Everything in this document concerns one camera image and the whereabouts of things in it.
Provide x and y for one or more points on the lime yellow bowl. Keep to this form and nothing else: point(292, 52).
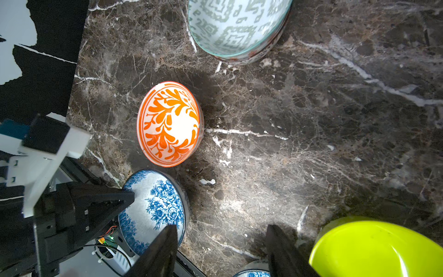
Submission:
point(366, 247)

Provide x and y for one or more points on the blue floral bowl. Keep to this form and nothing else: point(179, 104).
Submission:
point(259, 268)
point(159, 201)

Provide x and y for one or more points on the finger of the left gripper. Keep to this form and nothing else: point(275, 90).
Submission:
point(96, 206)

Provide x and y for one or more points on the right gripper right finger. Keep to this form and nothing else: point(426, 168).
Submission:
point(284, 259)

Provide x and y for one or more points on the white green-patterned bowl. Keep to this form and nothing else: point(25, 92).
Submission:
point(237, 32)

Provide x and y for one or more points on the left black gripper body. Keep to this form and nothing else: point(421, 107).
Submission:
point(39, 243)

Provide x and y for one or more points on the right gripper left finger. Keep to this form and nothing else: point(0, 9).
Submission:
point(159, 259)

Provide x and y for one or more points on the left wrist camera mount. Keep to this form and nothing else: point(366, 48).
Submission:
point(36, 152)

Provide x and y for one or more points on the orange floral bowl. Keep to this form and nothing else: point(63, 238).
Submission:
point(170, 124)

